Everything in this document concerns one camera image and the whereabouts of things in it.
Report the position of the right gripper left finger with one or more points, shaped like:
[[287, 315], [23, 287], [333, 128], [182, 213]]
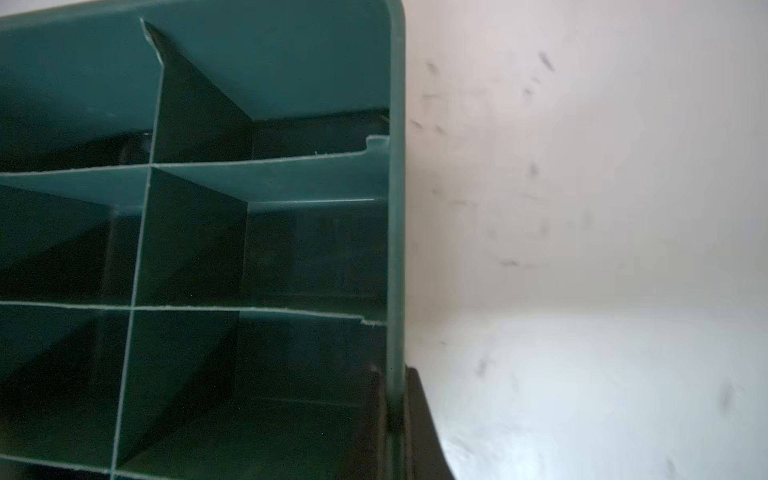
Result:
[[366, 457]]

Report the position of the green plastic divided tray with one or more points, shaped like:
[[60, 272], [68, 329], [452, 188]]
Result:
[[202, 237]]

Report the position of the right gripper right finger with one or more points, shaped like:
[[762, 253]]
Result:
[[424, 457]]

